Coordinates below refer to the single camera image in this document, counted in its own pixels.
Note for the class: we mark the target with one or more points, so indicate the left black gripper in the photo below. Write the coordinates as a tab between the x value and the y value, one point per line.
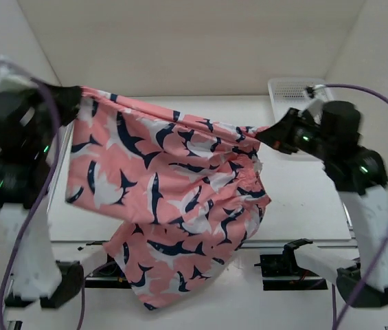
69	97

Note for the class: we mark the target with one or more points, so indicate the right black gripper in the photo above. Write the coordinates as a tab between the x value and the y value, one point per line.
278	133

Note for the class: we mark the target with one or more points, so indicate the pink shark print shorts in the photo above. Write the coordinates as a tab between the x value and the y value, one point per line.
187	190

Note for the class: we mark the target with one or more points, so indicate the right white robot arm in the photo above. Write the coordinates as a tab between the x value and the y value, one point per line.
361	181

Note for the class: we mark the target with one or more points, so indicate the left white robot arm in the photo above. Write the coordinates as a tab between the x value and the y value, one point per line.
35	273

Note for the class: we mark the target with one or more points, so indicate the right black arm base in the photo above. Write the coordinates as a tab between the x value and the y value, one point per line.
280	272

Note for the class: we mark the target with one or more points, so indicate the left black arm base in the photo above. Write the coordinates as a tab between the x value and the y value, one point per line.
108	276

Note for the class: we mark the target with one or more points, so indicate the white perforated plastic basket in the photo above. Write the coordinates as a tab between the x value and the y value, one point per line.
288	93

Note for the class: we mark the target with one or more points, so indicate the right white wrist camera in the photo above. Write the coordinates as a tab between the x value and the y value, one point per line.
315	94

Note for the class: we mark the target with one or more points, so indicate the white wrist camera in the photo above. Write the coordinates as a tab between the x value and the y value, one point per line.
9	79
315	94

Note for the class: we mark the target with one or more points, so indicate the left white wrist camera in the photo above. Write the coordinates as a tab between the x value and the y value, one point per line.
9	79

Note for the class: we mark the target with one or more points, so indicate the aluminium frame rail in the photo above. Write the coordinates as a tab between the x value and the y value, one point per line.
255	244

